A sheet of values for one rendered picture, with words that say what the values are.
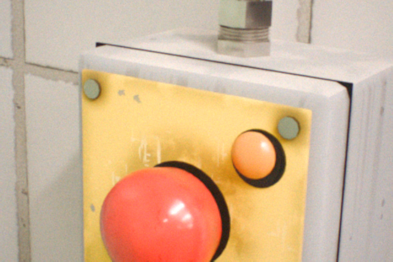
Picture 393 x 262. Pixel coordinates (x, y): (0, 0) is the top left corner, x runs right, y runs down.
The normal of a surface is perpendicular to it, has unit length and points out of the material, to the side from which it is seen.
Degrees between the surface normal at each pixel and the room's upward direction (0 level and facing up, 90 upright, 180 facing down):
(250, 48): 90
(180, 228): 77
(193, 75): 67
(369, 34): 90
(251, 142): 61
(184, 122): 90
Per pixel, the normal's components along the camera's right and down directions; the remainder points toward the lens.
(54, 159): -0.54, 0.22
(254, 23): 0.46, 0.25
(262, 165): -0.07, 0.37
